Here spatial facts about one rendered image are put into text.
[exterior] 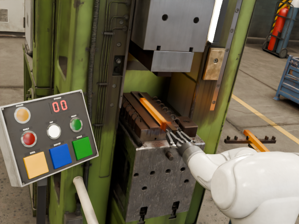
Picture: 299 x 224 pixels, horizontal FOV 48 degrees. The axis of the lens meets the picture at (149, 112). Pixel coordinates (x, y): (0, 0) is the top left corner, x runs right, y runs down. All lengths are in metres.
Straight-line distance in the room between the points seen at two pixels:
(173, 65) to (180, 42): 0.10
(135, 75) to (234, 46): 0.59
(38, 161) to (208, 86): 1.00
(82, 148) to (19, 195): 1.43
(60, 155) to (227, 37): 1.02
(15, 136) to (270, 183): 0.83
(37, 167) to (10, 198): 1.46
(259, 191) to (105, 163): 1.20
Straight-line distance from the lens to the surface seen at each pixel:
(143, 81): 2.04
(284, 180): 0.75
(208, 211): 2.79
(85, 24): 1.48
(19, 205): 2.64
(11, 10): 6.72
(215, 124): 2.00
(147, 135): 1.62
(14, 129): 1.22
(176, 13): 1.45
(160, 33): 1.44
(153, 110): 1.74
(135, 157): 1.59
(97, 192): 1.91
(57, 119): 1.30
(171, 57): 1.50
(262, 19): 9.75
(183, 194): 1.87
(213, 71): 1.79
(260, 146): 1.85
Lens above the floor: 1.72
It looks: 25 degrees down
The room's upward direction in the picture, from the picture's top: 10 degrees clockwise
